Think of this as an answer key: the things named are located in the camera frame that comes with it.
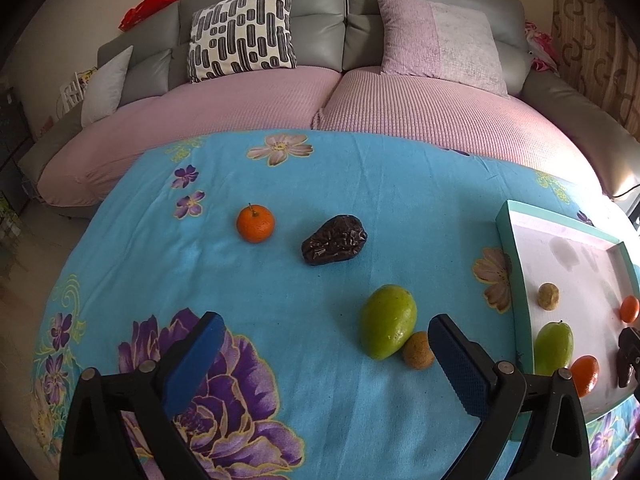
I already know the large orange mandarin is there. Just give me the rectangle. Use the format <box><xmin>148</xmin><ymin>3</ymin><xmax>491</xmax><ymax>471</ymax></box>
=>
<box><xmin>618</xmin><ymin>295</ymin><xmax>640</xmax><ymax>324</ymax></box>

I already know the large green mango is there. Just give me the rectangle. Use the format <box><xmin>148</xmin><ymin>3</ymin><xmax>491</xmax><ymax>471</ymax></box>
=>
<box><xmin>359</xmin><ymin>284</ymin><xmax>418</xmax><ymax>361</ymax></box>

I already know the small mandarin far left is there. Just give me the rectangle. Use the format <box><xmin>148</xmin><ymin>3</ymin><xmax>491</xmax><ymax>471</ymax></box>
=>
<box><xmin>570</xmin><ymin>356</ymin><xmax>600</xmax><ymax>398</ymax></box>

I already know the green mango on tray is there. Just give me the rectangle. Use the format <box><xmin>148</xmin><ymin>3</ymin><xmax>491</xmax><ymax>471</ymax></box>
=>
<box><xmin>534</xmin><ymin>321</ymin><xmax>574</xmax><ymax>376</ymax></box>

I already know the white tray teal rim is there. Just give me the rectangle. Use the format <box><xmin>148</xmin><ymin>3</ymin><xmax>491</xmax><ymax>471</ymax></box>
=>
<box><xmin>496</xmin><ymin>200</ymin><xmax>639</xmax><ymax>422</ymax></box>

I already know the small mandarin with stem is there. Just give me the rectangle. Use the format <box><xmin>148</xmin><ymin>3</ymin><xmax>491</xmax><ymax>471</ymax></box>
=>
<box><xmin>235</xmin><ymin>204</ymin><xmax>276</xmax><ymax>244</ymax></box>

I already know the blue floral tablecloth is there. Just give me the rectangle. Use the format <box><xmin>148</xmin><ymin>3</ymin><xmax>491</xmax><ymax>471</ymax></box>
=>
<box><xmin>32</xmin><ymin>132</ymin><xmax>639</xmax><ymax>479</ymax></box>

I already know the dark brown date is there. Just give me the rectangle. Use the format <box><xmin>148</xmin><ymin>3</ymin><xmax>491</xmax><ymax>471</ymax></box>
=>
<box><xmin>300</xmin><ymin>214</ymin><xmax>368</xmax><ymax>266</ymax></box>

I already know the pink floral cloth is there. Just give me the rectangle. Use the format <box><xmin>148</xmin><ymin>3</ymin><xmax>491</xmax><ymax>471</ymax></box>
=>
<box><xmin>525</xmin><ymin>21</ymin><xmax>559</xmax><ymax>74</ymax></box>

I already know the brown patterned curtain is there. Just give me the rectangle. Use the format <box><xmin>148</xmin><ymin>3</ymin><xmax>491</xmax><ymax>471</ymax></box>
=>
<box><xmin>552</xmin><ymin>0</ymin><xmax>639</xmax><ymax>138</ymax></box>

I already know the white chair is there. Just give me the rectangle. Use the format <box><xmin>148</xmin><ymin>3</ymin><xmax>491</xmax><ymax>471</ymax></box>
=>
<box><xmin>60</xmin><ymin>67</ymin><xmax>96</xmax><ymax>113</ymax></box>

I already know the light grey cushion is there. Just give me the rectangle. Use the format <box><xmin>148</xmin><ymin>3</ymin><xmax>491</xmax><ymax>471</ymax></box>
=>
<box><xmin>80</xmin><ymin>46</ymin><xmax>134</xmax><ymax>128</ymax></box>

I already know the pink sofa seat cover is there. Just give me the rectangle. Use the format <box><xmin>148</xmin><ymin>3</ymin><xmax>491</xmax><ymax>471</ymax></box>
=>
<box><xmin>36</xmin><ymin>66</ymin><xmax>603</xmax><ymax>208</ymax></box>

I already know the pink grey cushion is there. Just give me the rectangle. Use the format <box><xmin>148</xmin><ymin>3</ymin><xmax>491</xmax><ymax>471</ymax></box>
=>
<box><xmin>378</xmin><ymin>0</ymin><xmax>508</xmax><ymax>96</ymax></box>

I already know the black white patterned cushion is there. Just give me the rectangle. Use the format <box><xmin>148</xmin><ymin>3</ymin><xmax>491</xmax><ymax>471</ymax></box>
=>
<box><xmin>186</xmin><ymin>0</ymin><xmax>297</xmax><ymax>84</ymax></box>

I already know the grey leather sofa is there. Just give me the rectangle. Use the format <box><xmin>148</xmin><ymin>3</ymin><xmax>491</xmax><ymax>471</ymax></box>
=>
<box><xmin>18</xmin><ymin>0</ymin><xmax>639</xmax><ymax>216</ymax></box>

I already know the red plastic bag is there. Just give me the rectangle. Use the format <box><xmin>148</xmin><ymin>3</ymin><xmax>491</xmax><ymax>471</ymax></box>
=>
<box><xmin>118</xmin><ymin>0</ymin><xmax>177</xmax><ymax>32</ymax></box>

